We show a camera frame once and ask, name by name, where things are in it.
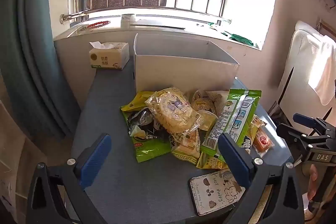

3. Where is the yellow-green snack packet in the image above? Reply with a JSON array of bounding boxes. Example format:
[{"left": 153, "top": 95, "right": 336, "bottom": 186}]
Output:
[{"left": 196, "top": 152, "right": 229, "bottom": 170}]

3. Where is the orange-handled tool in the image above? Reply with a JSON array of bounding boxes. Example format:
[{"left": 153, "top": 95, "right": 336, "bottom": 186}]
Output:
[{"left": 80, "top": 21, "right": 111, "bottom": 31}]

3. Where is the person's right hand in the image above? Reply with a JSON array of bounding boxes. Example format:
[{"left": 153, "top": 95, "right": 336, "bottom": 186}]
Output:
[{"left": 307, "top": 164, "right": 320, "bottom": 202}]

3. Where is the phone with cartoon case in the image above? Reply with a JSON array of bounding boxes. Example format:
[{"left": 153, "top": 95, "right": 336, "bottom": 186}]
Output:
[{"left": 189, "top": 168, "right": 246, "bottom": 216}]

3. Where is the long green snack packet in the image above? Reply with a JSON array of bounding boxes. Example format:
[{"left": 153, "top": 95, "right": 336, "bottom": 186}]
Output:
[{"left": 200, "top": 88, "right": 262, "bottom": 157}]

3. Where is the steel window rail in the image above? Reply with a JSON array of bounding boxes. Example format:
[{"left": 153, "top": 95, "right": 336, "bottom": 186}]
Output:
[{"left": 60, "top": 7, "right": 233, "bottom": 28}]

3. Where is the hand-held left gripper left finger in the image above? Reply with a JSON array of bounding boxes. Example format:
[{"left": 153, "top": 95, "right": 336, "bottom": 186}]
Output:
[{"left": 26, "top": 133, "right": 112, "bottom": 224}]

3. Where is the teal curtain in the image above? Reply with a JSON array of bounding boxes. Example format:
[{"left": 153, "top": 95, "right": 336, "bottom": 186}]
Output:
[{"left": 0, "top": 0, "right": 82, "bottom": 140}]

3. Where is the white cardboard box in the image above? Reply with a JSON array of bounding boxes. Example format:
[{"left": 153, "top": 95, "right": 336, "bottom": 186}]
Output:
[{"left": 133, "top": 33, "right": 240, "bottom": 98}]

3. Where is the grey cardboard sheet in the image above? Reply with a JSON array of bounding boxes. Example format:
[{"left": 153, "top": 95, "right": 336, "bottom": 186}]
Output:
[{"left": 130, "top": 20, "right": 186, "bottom": 30}]

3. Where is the beige tissue pack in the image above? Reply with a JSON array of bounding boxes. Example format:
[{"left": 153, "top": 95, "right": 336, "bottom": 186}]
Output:
[{"left": 88, "top": 41, "right": 130, "bottom": 70}]

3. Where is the white folding chair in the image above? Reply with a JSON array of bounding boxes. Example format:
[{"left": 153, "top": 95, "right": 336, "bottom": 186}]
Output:
[{"left": 269, "top": 20, "right": 336, "bottom": 122}]

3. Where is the yellow jelly cup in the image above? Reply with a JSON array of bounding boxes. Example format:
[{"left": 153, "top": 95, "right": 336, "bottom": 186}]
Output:
[
  {"left": 196, "top": 111, "right": 218, "bottom": 131},
  {"left": 190, "top": 90, "right": 214, "bottom": 111}
]

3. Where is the green seaweed snack packet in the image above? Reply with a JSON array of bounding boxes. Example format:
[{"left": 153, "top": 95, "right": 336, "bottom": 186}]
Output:
[{"left": 126, "top": 108, "right": 172, "bottom": 164}]

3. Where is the white patterned snack packet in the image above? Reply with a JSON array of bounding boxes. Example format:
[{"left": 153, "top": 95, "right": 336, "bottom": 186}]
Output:
[{"left": 205, "top": 90, "right": 230, "bottom": 112}]

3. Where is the orange sausage packet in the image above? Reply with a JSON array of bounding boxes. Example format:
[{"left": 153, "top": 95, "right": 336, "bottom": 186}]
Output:
[{"left": 251, "top": 115, "right": 275, "bottom": 157}]

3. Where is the yellow snack packet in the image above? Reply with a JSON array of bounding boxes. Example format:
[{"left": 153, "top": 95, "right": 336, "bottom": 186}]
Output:
[{"left": 120, "top": 91, "right": 155, "bottom": 112}]

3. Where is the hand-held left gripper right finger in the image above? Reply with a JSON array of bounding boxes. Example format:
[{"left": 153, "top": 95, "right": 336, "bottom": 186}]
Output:
[{"left": 218, "top": 133, "right": 305, "bottom": 224}]

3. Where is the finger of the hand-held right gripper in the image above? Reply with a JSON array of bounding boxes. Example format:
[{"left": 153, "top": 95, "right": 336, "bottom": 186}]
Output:
[
  {"left": 293, "top": 113, "right": 332, "bottom": 135},
  {"left": 276, "top": 123, "right": 315, "bottom": 152}
]

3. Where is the pale towel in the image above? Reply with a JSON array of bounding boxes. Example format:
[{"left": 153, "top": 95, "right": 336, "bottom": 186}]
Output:
[{"left": 313, "top": 35, "right": 336, "bottom": 106}]

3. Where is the green packet with white lettering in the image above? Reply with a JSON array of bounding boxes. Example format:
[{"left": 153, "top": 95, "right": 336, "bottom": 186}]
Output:
[{"left": 231, "top": 132, "right": 256, "bottom": 161}]

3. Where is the tape roll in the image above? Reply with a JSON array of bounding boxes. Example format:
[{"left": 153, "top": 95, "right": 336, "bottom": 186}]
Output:
[{"left": 121, "top": 14, "right": 136, "bottom": 28}]

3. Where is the green plastic wrapper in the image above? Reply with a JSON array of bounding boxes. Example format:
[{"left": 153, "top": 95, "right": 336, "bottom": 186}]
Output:
[{"left": 206, "top": 21, "right": 259, "bottom": 48}]

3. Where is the clear bag of yellow crackers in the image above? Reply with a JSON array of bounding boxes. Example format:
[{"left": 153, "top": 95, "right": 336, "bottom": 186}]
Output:
[{"left": 144, "top": 87, "right": 203, "bottom": 136}]

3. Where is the beige green-edged snack packet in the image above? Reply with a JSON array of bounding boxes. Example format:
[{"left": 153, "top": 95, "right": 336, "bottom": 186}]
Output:
[{"left": 170, "top": 130, "right": 201, "bottom": 165}]

